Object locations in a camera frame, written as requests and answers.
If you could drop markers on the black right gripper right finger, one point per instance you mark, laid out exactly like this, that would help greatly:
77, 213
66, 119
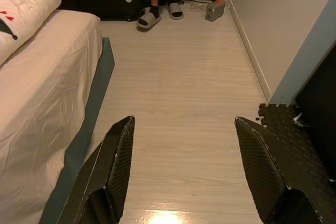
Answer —
270, 176

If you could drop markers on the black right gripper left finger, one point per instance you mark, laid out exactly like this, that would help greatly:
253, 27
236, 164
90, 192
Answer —
105, 176

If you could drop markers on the black foam floor mat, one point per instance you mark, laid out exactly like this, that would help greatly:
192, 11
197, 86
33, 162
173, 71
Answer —
294, 140

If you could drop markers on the white torn tape scrap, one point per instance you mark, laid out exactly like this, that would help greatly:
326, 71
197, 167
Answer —
299, 120

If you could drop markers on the large black case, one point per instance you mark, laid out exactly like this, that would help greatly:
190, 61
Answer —
323, 116

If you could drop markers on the bed with beige sheet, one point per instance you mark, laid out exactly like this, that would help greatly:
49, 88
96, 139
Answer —
39, 90

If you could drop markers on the grey slipper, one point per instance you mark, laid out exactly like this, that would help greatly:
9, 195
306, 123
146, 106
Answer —
174, 11
148, 20

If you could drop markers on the grey box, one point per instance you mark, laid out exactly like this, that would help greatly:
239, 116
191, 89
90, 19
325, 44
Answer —
214, 11

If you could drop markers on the clear plastic wrapper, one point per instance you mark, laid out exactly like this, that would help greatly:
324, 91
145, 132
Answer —
198, 5

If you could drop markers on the cream cartoon print blanket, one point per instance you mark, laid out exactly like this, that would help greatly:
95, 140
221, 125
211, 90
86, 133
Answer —
23, 6

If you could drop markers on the teal bed frame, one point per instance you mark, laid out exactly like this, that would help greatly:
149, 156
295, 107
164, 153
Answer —
92, 103

